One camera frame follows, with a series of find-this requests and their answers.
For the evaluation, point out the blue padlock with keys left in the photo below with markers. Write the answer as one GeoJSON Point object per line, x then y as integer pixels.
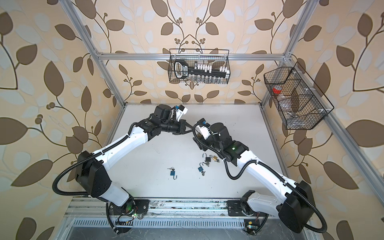
{"type": "Point", "coordinates": [173, 173]}

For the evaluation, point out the black wire basket right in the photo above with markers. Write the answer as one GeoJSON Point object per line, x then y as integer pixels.
{"type": "Point", "coordinates": [312, 106]}

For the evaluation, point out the black padlock with keys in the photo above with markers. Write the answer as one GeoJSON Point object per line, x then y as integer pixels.
{"type": "Point", "coordinates": [207, 160]}

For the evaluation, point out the black wire basket rear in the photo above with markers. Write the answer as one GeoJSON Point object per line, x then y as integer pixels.
{"type": "Point", "coordinates": [216, 57]}

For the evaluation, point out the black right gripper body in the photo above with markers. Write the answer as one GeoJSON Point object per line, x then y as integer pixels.
{"type": "Point", "coordinates": [210, 142]}

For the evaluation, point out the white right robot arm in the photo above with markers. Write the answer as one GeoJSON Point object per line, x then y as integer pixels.
{"type": "Point", "coordinates": [292, 202]}

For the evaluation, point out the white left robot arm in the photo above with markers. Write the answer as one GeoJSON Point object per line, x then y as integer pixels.
{"type": "Point", "coordinates": [92, 174]}

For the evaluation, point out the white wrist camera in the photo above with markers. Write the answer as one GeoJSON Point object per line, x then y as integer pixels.
{"type": "Point", "coordinates": [180, 111]}
{"type": "Point", "coordinates": [203, 128]}

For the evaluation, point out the black wire basket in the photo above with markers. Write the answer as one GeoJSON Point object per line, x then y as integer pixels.
{"type": "Point", "coordinates": [312, 106]}
{"type": "Point", "coordinates": [216, 57]}

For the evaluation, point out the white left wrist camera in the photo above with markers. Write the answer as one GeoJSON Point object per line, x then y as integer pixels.
{"type": "Point", "coordinates": [180, 111]}

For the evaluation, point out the aluminium frame profile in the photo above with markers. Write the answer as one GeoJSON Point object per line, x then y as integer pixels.
{"type": "Point", "coordinates": [359, 158]}

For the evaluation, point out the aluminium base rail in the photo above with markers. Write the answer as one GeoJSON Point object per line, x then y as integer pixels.
{"type": "Point", "coordinates": [160, 213]}

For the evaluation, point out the blue padlock with keys right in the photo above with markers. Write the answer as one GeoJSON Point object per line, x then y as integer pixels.
{"type": "Point", "coordinates": [201, 169]}

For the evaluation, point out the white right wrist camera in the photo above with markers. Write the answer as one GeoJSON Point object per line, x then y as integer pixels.
{"type": "Point", "coordinates": [203, 128]}

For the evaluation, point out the blue padlock with keys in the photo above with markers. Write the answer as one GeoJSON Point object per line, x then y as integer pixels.
{"type": "Point", "coordinates": [201, 169]}
{"type": "Point", "coordinates": [173, 173]}

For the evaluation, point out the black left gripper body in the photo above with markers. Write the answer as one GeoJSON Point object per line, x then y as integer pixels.
{"type": "Point", "coordinates": [175, 126]}

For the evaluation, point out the red capped clear bottle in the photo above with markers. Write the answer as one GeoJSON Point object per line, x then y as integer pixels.
{"type": "Point", "coordinates": [283, 98]}

